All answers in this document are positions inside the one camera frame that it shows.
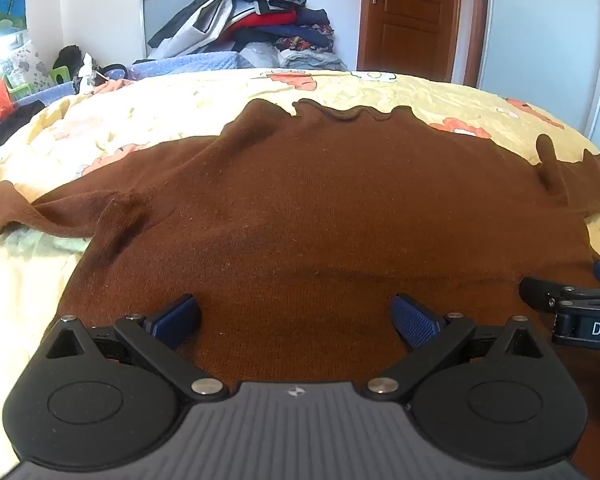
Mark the blue quilted blanket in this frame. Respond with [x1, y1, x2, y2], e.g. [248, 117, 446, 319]
[27, 51, 241, 106]

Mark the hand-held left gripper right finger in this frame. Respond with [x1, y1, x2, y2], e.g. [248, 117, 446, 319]
[365, 292, 549, 402]

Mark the brown knit sweater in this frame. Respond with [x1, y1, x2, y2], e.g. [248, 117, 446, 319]
[0, 98, 600, 396]

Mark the black cloth bundle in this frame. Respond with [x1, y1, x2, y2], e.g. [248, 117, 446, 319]
[54, 45, 84, 74]

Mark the pile of mixed clothes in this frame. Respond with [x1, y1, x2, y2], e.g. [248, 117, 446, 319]
[147, 0, 348, 72]

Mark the floral grey pillow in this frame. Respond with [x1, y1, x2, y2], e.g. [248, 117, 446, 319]
[0, 40, 56, 93]

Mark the green plastic stool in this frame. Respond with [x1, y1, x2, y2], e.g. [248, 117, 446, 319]
[5, 66, 74, 101]

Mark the dark clothes heap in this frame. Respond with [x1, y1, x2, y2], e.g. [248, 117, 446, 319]
[0, 100, 47, 162]

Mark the white sliding wardrobe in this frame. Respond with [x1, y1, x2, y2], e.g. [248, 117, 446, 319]
[477, 0, 600, 158]

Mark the peach cloth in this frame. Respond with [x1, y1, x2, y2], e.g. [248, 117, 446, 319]
[94, 78, 137, 95]

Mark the white crumpled tissue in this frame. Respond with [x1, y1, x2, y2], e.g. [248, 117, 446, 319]
[75, 52, 106, 95]

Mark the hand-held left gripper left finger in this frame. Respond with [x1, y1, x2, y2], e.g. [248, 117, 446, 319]
[45, 294, 229, 402]

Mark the brown wooden door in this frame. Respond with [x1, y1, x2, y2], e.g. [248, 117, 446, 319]
[356, 0, 491, 88]

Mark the yellow floral bed quilt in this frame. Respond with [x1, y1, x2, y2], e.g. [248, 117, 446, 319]
[0, 67, 600, 480]

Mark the grey framed panel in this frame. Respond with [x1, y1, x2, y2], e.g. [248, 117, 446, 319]
[139, 0, 217, 59]

